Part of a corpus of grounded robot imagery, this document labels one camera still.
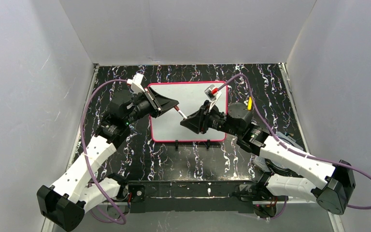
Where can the pink framed whiteboard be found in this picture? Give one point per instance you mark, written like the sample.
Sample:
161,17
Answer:
191,96

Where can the black whiteboard stand clip right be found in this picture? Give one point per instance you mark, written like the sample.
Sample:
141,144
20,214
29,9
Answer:
208,144

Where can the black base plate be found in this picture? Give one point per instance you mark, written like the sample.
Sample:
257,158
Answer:
196,196

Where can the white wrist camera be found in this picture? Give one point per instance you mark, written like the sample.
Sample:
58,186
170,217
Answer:
213,93
135,84

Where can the yellow marker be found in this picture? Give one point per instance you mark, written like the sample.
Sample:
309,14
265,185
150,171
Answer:
249,104

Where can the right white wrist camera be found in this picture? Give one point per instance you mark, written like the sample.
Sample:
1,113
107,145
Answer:
213,93

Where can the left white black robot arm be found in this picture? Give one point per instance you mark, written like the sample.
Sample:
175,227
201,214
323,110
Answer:
66,201

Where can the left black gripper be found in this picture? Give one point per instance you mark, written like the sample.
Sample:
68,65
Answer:
152,103

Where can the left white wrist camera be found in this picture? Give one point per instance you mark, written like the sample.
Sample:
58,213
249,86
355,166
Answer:
135,84

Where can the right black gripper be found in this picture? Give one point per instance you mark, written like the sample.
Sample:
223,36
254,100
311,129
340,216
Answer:
206,117

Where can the black whiteboard stand clip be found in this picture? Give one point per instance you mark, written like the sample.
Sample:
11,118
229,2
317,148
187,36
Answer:
208,144
177,144

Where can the aluminium rail frame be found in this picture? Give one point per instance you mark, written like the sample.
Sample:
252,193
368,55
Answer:
68,199

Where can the black whiteboard stand clip left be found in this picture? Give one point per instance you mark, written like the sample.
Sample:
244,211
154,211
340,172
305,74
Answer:
177,144

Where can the white marker pen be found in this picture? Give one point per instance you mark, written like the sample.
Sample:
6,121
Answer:
182,114

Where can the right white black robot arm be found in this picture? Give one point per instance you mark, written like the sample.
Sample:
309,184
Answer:
330,185

